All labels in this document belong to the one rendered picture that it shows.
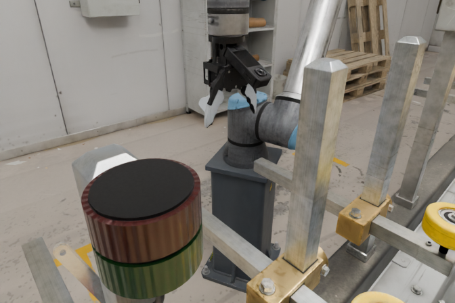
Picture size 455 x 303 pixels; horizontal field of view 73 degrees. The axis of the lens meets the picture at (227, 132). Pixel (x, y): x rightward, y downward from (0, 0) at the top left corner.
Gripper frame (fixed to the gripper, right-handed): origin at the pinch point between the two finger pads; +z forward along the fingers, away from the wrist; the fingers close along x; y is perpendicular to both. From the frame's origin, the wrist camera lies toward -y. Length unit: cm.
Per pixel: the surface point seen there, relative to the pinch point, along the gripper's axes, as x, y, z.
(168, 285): 39, -43, -15
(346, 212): -3.1, -30.5, 9.3
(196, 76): -115, 201, 47
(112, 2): -43, 202, -21
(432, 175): -58, -29, 24
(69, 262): 42, -28, -6
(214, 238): 20.4, -20.2, 9.7
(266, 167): -3.8, -8.3, 10.3
